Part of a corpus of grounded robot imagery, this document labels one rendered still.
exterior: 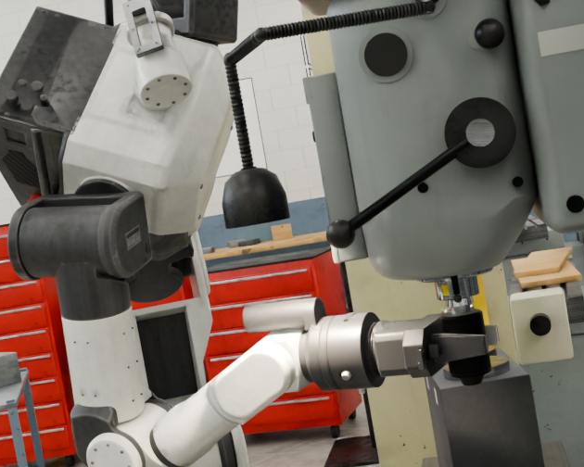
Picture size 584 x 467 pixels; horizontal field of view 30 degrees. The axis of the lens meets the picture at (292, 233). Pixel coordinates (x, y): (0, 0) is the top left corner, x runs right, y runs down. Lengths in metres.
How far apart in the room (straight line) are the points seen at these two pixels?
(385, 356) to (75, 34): 0.64
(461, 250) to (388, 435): 1.93
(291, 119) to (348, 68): 9.20
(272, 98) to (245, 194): 9.23
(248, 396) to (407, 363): 0.20
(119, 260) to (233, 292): 4.58
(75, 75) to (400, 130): 0.54
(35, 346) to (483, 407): 5.07
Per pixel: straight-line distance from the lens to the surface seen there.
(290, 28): 1.02
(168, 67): 1.35
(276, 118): 10.36
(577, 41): 1.10
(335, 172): 1.20
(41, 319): 6.33
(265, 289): 5.83
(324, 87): 1.20
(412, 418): 3.02
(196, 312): 1.75
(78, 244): 1.34
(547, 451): 1.77
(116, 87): 1.47
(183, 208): 1.46
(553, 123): 1.09
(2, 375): 4.37
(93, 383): 1.40
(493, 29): 1.09
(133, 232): 1.37
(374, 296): 2.97
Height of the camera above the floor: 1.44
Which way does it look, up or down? 3 degrees down
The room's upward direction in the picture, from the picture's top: 10 degrees counter-clockwise
